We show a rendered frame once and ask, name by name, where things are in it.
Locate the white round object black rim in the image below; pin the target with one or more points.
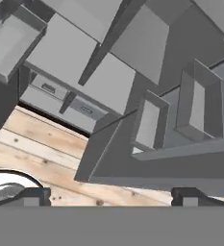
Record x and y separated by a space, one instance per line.
7 181

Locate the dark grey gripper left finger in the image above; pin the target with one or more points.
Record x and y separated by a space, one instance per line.
36 193

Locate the large grey door bin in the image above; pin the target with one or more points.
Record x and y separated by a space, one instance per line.
196 105

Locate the grey fridge shelf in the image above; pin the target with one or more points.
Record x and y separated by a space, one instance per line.
68 57
84 16
142 44

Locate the grey fridge drawer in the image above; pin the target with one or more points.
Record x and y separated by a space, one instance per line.
47 87
86 109

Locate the wide grey door bin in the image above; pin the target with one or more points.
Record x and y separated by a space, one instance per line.
11 44

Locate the grey fridge door with two bins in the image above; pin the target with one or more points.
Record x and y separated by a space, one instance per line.
123 160

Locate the grey fridge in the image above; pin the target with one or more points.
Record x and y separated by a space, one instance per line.
49 110

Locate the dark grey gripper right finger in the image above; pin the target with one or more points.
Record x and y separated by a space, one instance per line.
184 193

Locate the grey fridge door with one bin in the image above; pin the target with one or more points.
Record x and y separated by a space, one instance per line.
1 105

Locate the small grey door bin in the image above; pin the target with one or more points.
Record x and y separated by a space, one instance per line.
148 123

